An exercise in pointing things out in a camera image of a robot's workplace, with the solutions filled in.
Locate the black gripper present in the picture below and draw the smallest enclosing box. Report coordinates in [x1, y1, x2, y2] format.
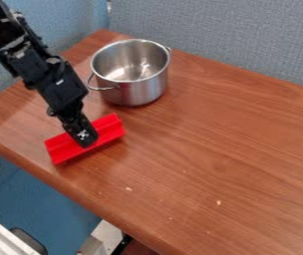
[26, 56, 99, 147]

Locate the red object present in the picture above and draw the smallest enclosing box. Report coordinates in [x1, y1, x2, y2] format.
[46, 113, 127, 165]

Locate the silver metal pot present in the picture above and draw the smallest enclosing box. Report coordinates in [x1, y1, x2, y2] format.
[87, 39, 173, 107]

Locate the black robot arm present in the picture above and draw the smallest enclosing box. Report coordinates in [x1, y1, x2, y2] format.
[0, 0, 99, 147]

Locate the black box on floor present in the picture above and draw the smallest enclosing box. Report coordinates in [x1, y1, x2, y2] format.
[10, 228, 50, 255]

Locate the white table leg bracket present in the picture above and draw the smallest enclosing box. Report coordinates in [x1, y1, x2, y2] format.
[76, 220, 125, 255]

